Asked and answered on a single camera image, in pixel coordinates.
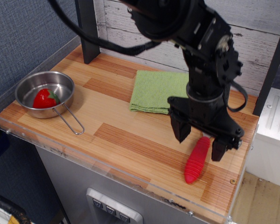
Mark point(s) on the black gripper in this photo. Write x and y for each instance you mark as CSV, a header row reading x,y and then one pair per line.
x,y
208,115

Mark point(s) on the red-handled metal fork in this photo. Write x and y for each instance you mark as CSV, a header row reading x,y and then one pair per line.
x,y
196,160

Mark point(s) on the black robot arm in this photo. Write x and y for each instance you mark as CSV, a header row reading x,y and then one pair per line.
x,y
207,44

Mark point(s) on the folded green cloth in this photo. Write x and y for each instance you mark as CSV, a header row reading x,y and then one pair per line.
x,y
153,88

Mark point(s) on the white cabinet with metal top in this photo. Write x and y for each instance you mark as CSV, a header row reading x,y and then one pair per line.
x,y
263,159

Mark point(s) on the silver dispenser button panel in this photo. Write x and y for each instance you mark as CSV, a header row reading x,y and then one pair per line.
x,y
112,207

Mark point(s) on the red toy strawberry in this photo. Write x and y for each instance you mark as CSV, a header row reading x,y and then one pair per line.
x,y
45,98

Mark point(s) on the small steel saucepan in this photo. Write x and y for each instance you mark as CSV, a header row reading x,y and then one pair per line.
x,y
61,84

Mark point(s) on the yellow and black object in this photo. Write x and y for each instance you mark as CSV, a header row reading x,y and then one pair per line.
x,y
10,213

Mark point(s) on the clear acrylic table guard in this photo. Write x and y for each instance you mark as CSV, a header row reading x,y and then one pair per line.
x,y
101,149

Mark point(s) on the black right frame post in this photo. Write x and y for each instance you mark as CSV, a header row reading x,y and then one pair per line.
x,y
268,82

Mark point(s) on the black frame post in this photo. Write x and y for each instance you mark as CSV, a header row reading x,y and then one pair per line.
x,y
87,22
268,82

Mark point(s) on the black left frame post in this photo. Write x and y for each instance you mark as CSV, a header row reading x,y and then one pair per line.
x,y
87,22

